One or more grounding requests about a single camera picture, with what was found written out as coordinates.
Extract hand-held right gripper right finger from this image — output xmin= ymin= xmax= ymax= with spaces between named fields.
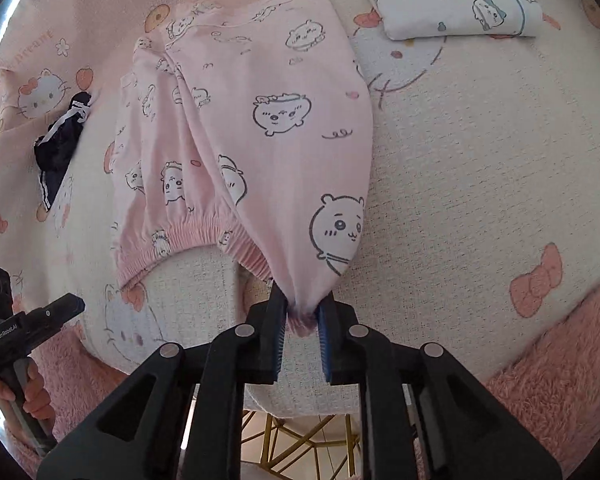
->
xmin=317 ymin=295 xmax=563 ymax=480

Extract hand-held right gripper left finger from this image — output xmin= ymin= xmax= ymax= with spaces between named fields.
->
xmin=37 ymin=285 xmax=288 ymax=480

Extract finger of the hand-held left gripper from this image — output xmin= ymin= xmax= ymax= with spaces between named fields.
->
xmin=25 ymin=294 xmax=87 ymax=344

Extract pink bear printed pants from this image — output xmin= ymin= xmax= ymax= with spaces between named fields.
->
xmin=111 ymin=0 xmax=374 ymax=339

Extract person's left hand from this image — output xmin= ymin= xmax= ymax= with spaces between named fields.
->
xmin=0 ymin=360 xmax=57 ymax=424

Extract black white striped shorts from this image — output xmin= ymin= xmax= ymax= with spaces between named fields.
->
xmin=34 ymin=91 xmax=93 ymax=212

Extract pink white cat printed blanket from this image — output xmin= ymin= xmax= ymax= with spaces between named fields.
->
xmin=0 ymin=0 xmax=600 ymax=419

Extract pink fleece clothing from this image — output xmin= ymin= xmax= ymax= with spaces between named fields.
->
xmin=2 ymin=287 xmax=600 ymax=478

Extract white printed folded garment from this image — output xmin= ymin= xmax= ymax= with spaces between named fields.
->
xmin=362 ymin=0 xmax=547 ymax=42

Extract gold wire frame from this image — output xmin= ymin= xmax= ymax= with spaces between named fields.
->
xmin=260 ymin=412 xmax=362 ymax=477

